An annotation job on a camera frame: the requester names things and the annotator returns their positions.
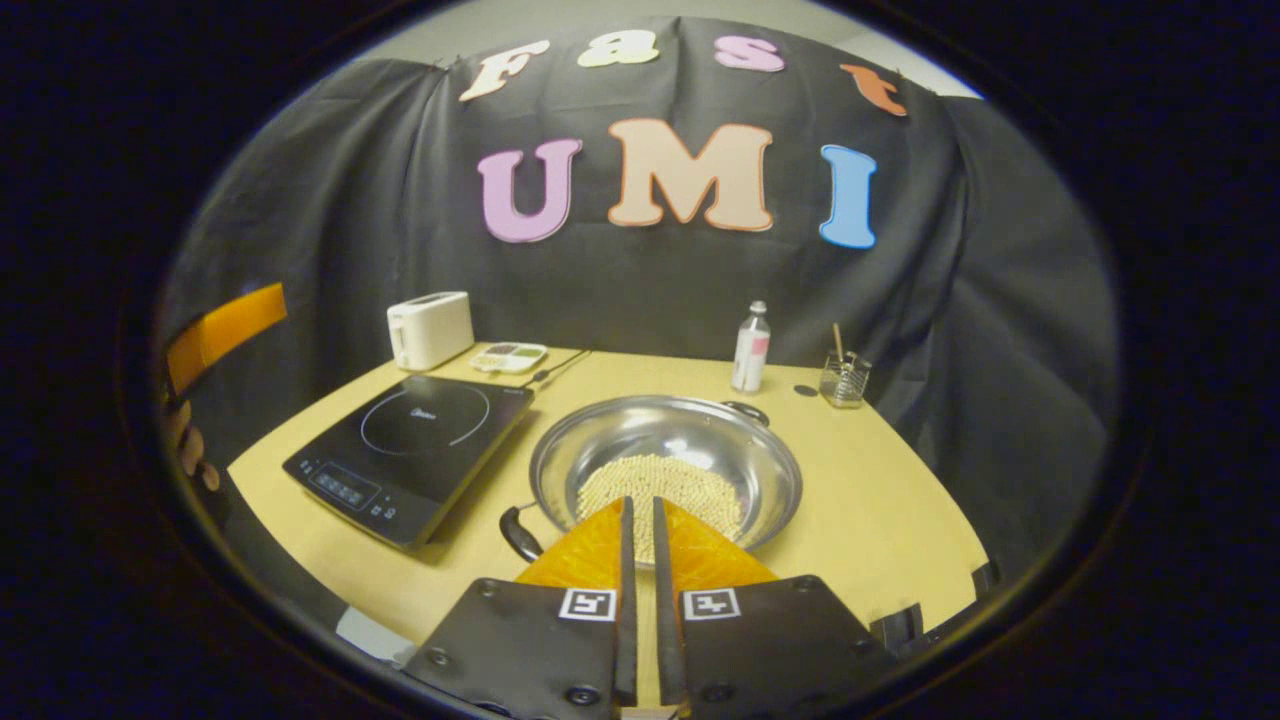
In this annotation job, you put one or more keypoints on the clear plastic bottle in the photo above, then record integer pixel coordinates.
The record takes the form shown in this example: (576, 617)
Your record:
(750, 360)

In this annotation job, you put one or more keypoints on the black backdrop cloth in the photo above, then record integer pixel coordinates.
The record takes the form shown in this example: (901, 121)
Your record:
(650, 290)

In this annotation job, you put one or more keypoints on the white toaster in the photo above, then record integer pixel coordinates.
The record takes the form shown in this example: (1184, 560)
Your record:
(435, 330)

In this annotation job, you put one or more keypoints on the small black cloth clip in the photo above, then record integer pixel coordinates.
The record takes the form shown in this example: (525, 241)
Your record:
(441, 63)

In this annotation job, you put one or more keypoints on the white compartment tray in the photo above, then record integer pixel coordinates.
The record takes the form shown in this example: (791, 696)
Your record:
(508, 357)

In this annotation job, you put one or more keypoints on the pile of yellow soybeans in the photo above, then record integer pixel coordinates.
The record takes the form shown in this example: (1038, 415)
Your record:
(650, 480)

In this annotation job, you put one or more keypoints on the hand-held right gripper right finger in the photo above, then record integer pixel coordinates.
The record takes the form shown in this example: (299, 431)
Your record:
(668, 640)

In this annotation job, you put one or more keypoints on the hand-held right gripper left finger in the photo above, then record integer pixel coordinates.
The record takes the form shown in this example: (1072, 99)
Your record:
(629, 600)

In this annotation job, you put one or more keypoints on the black induction cooktop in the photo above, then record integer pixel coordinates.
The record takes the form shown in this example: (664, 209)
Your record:
(420, 450)

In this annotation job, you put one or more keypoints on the wooden stick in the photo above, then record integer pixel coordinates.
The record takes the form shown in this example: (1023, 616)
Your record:
(838, 340)

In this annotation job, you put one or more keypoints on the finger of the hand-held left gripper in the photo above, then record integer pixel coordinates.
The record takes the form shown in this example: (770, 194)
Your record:
(230, 325)

